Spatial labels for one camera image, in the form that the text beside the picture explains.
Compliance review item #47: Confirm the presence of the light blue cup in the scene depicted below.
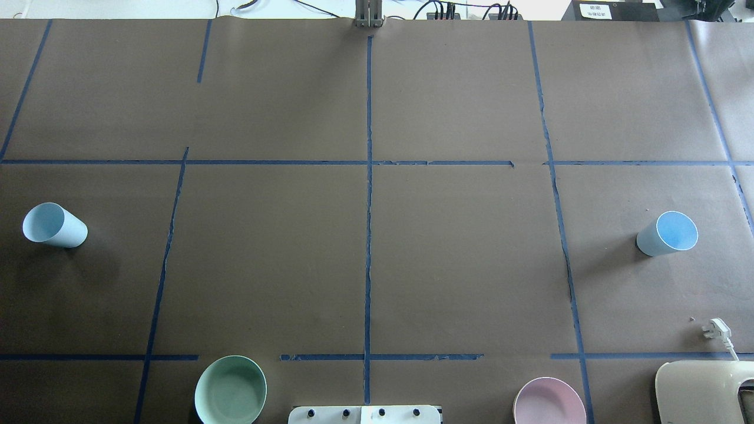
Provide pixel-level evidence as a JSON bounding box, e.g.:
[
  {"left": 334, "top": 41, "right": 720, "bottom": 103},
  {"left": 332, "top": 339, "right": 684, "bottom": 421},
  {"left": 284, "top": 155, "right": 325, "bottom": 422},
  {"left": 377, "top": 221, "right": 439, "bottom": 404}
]
[
  {"left": 22, "top": 202, "right": 88, "bottom": 248},
  {"left": 636, "top": 210, "right": 699, "bottom": 257}
]

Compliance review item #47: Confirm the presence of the green bowl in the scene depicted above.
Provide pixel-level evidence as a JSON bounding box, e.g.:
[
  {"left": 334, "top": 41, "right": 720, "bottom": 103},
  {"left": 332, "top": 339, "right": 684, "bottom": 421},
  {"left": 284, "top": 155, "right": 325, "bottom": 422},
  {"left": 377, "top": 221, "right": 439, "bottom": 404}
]
[{"left": 194, "top": 355, "right": 267, "bottom": 423}]

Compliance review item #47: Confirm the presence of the pink bowl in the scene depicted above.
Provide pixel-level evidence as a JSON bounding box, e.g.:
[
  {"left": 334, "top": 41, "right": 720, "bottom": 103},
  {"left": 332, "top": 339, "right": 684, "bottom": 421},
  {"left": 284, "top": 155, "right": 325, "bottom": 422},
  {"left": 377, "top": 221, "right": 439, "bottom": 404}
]
[{"left": 512, "top": 377, "right": 587, "bottom": 423}]

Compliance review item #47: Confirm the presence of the black box with label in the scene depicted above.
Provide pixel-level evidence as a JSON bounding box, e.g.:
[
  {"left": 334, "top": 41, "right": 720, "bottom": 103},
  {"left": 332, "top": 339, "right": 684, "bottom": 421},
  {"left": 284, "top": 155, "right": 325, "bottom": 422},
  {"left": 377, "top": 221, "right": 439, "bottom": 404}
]
[{"left": 561, "top": 1, "right": 660, "bottom": 22}]

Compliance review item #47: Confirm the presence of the cream toaster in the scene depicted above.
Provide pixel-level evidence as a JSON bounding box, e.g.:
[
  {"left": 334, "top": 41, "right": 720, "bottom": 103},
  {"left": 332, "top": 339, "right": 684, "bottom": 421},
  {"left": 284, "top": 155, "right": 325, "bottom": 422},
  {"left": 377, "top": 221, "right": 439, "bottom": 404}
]
[{"left": 654, "top": 360, "right": 753, "bottom": 423}]

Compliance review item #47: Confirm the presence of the white toaster plug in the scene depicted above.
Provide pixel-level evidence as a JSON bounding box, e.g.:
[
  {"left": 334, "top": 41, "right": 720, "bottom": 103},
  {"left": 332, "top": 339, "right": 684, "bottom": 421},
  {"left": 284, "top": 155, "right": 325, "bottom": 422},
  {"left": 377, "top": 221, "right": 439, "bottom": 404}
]
[{"left": 701, "top": 317, "right": 740, "bottom": 362}]

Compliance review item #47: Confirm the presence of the aluminium frame post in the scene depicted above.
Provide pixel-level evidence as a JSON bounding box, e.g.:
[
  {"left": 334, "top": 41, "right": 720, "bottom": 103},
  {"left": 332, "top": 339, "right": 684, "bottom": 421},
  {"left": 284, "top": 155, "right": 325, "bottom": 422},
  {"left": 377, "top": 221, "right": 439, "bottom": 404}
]
[{"left": 355, "top": 0, "right": 384, "bottom": 28}]

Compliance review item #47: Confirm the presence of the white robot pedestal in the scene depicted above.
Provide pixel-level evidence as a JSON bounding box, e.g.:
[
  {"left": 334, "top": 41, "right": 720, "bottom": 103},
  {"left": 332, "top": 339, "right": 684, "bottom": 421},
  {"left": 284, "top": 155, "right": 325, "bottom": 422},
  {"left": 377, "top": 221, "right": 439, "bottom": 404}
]
[{"left": 287, "top": 405, "right": 444, "bottom": 423}]

